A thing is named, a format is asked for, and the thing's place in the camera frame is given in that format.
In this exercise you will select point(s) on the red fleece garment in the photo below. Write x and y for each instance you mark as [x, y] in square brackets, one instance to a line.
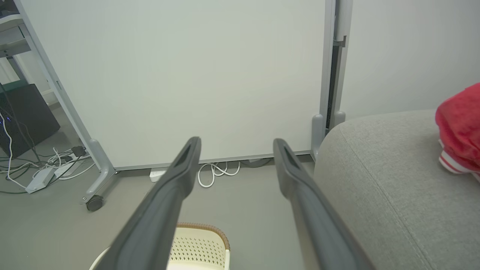
[461, 127]

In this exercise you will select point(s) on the grey fabric sofa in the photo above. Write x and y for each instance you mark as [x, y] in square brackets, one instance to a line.
[393, 195]

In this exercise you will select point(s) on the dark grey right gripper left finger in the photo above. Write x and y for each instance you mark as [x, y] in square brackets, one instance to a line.
[157, 210]

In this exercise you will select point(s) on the black power adapter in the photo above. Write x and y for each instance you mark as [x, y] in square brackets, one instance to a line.
[78, 150]

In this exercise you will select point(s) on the small white power strip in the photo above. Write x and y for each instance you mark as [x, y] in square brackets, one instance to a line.
[156, 175]

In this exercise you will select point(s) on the cream perforated laundry basket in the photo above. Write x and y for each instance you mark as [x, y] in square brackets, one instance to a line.
[198, 247]

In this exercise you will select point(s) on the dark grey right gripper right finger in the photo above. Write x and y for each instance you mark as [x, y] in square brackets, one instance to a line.
[315, 217]

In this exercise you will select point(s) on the black computer cabinet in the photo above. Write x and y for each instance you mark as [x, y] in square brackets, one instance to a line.
[26, 116]

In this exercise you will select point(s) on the grey desk frame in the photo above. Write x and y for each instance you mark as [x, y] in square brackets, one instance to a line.
[13, 37]

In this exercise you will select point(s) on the white partition panel with casters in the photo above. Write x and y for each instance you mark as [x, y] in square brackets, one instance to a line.
[180, 75]

